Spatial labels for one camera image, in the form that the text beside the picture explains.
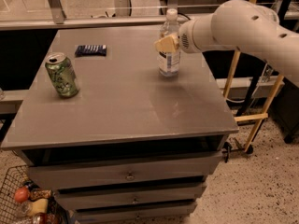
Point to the grey drawer cabinet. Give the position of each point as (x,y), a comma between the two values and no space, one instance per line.
(131,144)

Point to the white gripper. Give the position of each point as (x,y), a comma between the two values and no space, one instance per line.
(188,38)

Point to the dark blue snack packet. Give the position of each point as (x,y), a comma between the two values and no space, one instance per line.
(91,50)

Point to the metal railing frame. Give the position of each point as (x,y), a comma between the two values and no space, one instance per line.
(55,14)

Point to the red round fruit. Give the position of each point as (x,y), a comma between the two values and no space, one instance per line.
(21,195)

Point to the clear plastic water bottle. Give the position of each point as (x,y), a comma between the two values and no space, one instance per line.
(169,62)

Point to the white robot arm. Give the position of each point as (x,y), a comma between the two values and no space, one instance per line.
(243,26)

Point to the green soda can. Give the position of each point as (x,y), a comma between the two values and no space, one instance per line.
(62,74)

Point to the yellow item in basket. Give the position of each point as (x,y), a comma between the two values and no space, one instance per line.
(38,207)

